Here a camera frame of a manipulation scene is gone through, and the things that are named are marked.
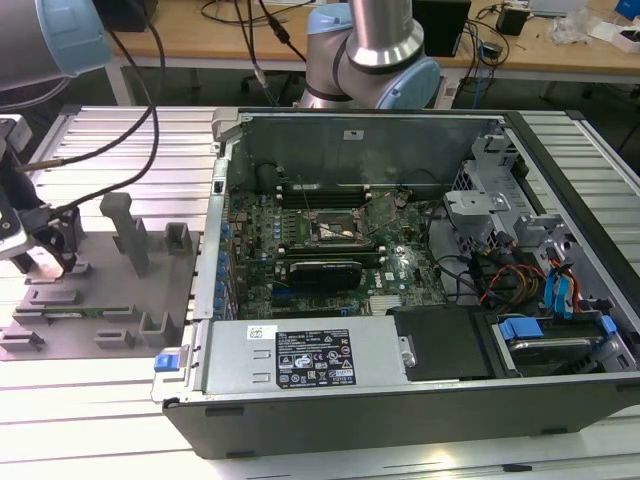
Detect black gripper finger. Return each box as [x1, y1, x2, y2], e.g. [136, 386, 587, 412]
[47, 204, 83, 272]
[8, 248, 33, 275]

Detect wire locking lever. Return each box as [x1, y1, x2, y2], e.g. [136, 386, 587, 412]
[297, 174, 315, 221]

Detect metal socket cover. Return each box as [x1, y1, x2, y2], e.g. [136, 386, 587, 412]
[359, 192, 400, 236]

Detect CPU socket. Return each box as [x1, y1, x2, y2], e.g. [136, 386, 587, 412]
[308, 208, 365, 247]

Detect grey parts rack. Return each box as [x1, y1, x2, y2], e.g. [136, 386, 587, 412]
[0, 192, 201, 361]

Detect green motherboard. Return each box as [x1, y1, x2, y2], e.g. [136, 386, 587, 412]
[222, 187, 449, 321]

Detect large black box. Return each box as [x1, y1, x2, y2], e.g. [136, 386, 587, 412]
[93, 0, 160, 32]

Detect grey power supply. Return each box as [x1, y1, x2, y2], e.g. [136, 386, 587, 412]
[202, 317, 410, 397]

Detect wooden desk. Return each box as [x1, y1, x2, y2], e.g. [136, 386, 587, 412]
[99, 0, 640, 106]

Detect black graphics card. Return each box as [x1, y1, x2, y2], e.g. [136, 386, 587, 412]
[287, 258, 364, 291]

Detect black RAM stick white label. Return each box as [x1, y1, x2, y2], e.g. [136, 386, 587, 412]
[277, 180, 372, 197]

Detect silver chipset heatsink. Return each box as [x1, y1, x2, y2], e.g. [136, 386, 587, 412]
[368, 294, 402, 317]

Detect open black PC case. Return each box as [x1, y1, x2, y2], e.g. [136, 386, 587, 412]
[149, 107, 640, 460]

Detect silver drive cage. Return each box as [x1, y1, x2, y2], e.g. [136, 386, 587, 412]
[442, 130, 532, 261]

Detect blue disk carrier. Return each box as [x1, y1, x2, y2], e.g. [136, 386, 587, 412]
[492, 313, 619, 346]

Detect small black box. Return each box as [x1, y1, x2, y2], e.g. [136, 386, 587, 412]
[496, 5, 530, 37]

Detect silver hard disk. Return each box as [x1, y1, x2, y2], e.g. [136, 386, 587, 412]
[507, 335, 599, 377]

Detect flat grey device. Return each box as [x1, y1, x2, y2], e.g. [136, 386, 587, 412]
[528, 0, 587, 14]

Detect clear plastic bag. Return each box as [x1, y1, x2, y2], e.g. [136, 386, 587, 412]
[547, 9, 594, 46]

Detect white cardboard box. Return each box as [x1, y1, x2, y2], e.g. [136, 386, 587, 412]
[589, 19, 640, 54]

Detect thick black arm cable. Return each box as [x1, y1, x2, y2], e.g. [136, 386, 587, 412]
[47, 0, 169, 216]

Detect black cable with connectors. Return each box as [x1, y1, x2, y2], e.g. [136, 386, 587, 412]
[232, 0, 309, 109]

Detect black wire bundle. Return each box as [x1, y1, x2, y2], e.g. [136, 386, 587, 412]
[432, 197, 484, 306]

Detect red yellow wire bundle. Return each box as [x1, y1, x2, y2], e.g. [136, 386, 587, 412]
[479, 263, 547, 306]

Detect blue flat wires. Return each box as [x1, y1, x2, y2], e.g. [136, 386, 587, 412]
[543, 263, 582, 321]

